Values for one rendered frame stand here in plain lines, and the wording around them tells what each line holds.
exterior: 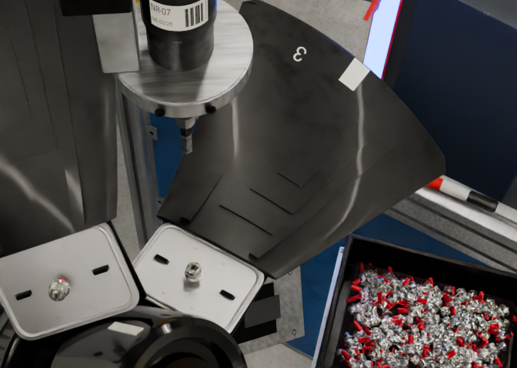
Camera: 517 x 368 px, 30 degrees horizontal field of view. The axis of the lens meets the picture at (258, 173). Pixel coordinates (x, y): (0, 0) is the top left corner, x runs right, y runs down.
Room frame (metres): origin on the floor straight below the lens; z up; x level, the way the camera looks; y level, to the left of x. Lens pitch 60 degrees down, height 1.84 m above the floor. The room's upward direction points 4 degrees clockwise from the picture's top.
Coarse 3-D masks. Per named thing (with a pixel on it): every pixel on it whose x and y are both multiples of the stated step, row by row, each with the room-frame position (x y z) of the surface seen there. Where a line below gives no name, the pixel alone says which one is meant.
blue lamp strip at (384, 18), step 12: (384, 0) 0.59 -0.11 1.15; (396, 0) 0.59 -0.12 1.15; (384, 12) 0.59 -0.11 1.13; (396, 12) 0.59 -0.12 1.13; (372, 24) 0.60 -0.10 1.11; (384, 24) 0.59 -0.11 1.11; (372, 36) 0.60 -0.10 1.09; (384, 36) 0.59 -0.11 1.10; (372, 48) 0.59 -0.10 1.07; (384, 48) 0.59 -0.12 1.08; (372, 60) 0.59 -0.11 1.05; (384, 60) 0.59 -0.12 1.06
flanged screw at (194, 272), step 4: (188, 264) 0.29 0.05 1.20; (192, 264) 0.29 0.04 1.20; (196, 264) 0.29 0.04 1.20; (188, 268) 0.28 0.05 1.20; (192, 268) 0.29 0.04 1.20; (196, 268) 0.29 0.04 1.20; (200, 268) 0.28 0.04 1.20; (188, 272) 0.28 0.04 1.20; (192, 272) 0.28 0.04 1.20; (196, 272) 0.28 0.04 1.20; (200, 272) 0.28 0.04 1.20; (188, 276) 0.28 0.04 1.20; (192, 276) 0.28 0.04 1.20; (196, 276) 0.28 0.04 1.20; (200, 276) 0.28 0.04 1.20; (192, 280) 0.28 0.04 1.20; (196, 280) 0.28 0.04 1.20
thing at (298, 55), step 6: (294, 42) 0.51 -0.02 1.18; (300, 42) 0.51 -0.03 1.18; (294, 48) 0.51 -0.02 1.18; (300, 48) 0.51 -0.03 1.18; (306, 48) 0.51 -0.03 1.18; (312, 48) 0.51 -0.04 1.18; (288, 54) 0.50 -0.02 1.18; (294, 54) 0.50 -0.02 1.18; (300, 54) 0.50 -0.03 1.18; (306, 54) 0.50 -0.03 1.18; (312, 54) 0.50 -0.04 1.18; (288, 60) 0.49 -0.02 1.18; (294, 60) 0.49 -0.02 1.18; (300, 60) 0.49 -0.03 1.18; (306, 60) 0.50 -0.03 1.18; (300, 66) 0.49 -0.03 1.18
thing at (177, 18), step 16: (144, 0) 0.27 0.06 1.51; (160, 0) 0.27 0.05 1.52; (176, 0) 0.27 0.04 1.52; (192, 0) 0.27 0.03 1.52; (208, 0) 0.28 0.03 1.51; (144, 16) 0.27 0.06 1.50; (160, 16) 0.27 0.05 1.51; (176, 16) 0.27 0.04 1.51; (192, 16) 0.27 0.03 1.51; (208, 16) 0.27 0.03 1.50; (160, 32) 0.27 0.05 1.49; (176, 32) 0.27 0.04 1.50; (192, 32) 0.27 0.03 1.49; (208, 32) 0.28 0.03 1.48; (160, 48) 0.27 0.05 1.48; (176, 48) 0.27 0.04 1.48; (192, 48) 0.27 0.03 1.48; (208, 48) 0.28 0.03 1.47; (160, 64) 0.27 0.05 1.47; (176, 64) 0.27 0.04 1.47; (192, 64) 0.27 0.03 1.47
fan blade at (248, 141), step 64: (256, 0) 0.54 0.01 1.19; (256, 64) 0.48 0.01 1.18; (320, 64) 0.50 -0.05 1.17; (256, 128) 0.42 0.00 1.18; (320, 128) 0.43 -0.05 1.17; (384, 128) 0.45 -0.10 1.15; (192, 192) 0.35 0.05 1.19; (256, 192) 0.36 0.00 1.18; (320, 192) 0.37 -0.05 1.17; (384, 192) 0.39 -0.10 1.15; (256, 256) 0.30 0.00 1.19
